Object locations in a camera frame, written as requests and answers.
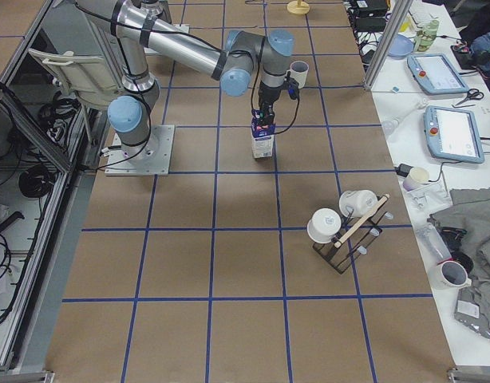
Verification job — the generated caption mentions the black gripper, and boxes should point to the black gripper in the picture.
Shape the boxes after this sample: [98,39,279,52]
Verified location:
[255,81,278,124]

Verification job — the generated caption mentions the blue white milk carton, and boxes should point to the blue white milk carton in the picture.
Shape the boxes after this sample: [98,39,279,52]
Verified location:
[251,110,275,159]

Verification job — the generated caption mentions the white ribbed mug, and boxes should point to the white ribbed mug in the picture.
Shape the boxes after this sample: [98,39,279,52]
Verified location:
[288,61,310,89]

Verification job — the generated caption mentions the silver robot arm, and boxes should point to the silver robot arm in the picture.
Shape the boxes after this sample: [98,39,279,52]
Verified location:
[76,1,299,159]

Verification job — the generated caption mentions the white cup on rack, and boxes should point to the white cup on rack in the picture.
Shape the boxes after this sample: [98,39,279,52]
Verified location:
[306,208,342,244]
[338,190,378,218]

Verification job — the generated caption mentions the cream paper cup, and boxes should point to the cream paper cup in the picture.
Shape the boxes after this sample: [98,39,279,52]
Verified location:
[402,167,429,192]

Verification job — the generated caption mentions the black power adapter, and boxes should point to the black power adapter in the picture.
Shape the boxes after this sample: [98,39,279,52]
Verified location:
[395,164,413,178]

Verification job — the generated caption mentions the blue plate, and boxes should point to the blue plate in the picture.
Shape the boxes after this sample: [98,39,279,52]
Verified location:
[388,34,414,59]

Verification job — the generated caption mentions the far teach pendant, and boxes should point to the far teach pendant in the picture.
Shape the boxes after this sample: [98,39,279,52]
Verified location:
[406,53,469,95]

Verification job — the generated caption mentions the teach pendant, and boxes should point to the teach pendant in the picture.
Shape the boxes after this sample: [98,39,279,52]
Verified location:
[423,105,484,164]
[406,53,469,95]

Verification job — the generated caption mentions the green glass jar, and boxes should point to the green glass jar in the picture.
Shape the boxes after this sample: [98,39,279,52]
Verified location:
[414,19,440,53]

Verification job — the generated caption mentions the near teach pendant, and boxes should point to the near teach pendant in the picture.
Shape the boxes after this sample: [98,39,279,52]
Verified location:
[423,105,484,164]

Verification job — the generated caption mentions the black scissors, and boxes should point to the black scissors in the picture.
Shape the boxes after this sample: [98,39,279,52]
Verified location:
[452,88,484,108]

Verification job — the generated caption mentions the grey cloth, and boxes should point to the grey cloth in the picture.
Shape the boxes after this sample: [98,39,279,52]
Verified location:
[429,188,490,340]

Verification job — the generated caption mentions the white mug red rim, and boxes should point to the white mug red rim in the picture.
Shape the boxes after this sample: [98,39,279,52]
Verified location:
[427,260,472,290]

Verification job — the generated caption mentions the black camera cable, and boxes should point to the black camera cable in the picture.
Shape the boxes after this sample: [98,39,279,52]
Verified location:
[248,71,302,136]

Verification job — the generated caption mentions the black wire cup rack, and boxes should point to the black wire cup rack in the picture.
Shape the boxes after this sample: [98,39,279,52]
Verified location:
[311,194,393,274]

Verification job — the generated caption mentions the aluminium frame post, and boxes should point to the aluminium frame post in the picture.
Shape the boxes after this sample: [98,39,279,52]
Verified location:
[363,0,413,90]

